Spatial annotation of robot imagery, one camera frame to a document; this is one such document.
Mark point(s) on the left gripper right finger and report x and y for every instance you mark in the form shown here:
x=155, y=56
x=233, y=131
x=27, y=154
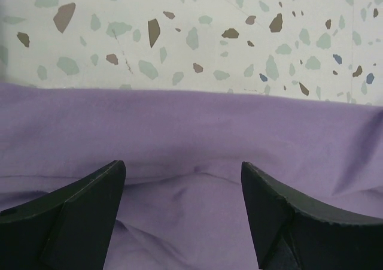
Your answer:
x=291, y=230

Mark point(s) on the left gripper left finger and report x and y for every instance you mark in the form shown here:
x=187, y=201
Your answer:
x=69, y=228

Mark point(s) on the purple t shirt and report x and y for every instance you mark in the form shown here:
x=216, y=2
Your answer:
x=182, y=205

